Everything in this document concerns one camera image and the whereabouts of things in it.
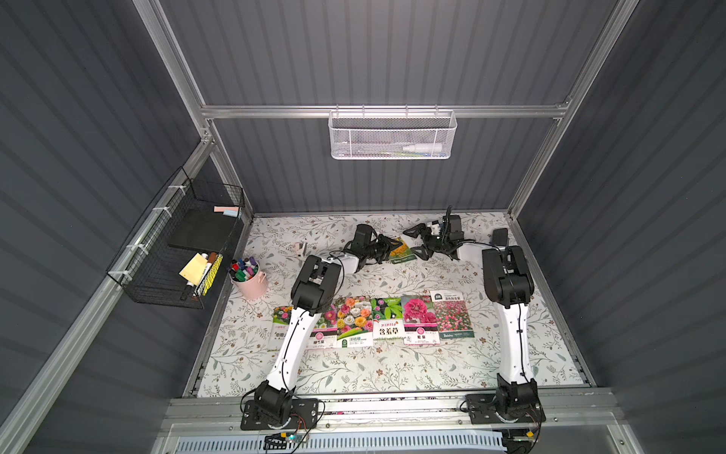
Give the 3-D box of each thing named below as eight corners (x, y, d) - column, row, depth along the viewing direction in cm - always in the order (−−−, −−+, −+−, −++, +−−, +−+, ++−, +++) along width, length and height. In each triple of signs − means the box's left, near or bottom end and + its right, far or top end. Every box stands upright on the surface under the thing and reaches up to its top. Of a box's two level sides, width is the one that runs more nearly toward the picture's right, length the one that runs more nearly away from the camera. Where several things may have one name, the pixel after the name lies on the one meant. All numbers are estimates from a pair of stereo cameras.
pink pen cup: (241, 300, 97) (225, 279, 86) (248, 279, 103) (233, 256, 92) (265, 300, 97) (252, 279, 86) (271, 279, 103) (259, 256, 92)
